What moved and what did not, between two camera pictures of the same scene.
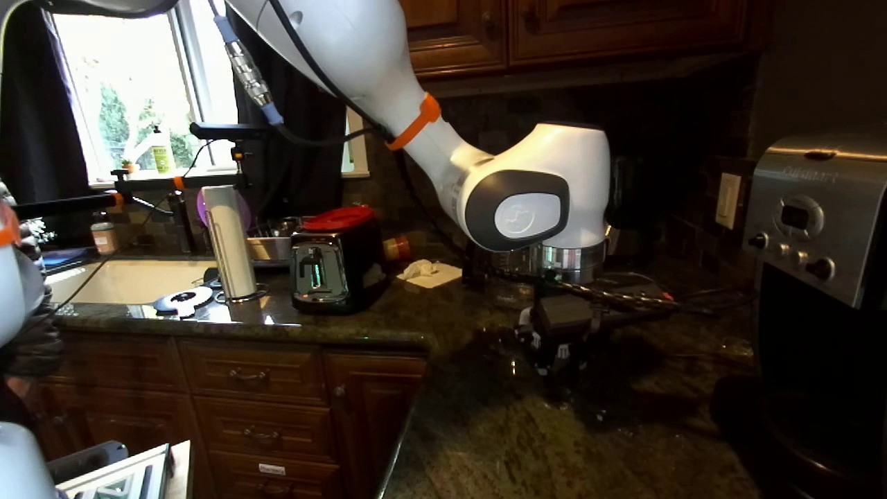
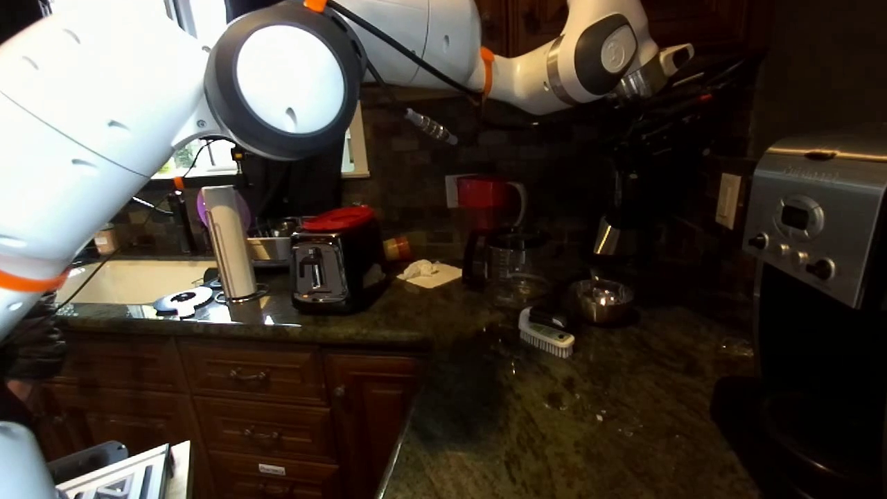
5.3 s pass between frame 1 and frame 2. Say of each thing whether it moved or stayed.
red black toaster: stayed
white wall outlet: stayed
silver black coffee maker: stayed
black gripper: moved
